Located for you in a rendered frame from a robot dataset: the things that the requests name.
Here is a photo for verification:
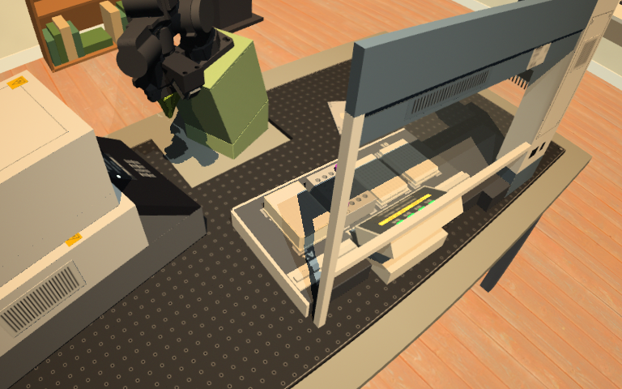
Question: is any beige benchtop instrument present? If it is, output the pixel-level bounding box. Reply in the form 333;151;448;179
0;70;207;389

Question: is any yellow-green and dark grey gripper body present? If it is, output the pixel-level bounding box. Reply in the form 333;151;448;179
132;48;177;102

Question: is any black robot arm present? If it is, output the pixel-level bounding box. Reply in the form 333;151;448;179
116;0;234;100

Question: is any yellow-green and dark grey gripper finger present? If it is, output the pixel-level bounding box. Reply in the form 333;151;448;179
171;92;181;118
158;94;173;118

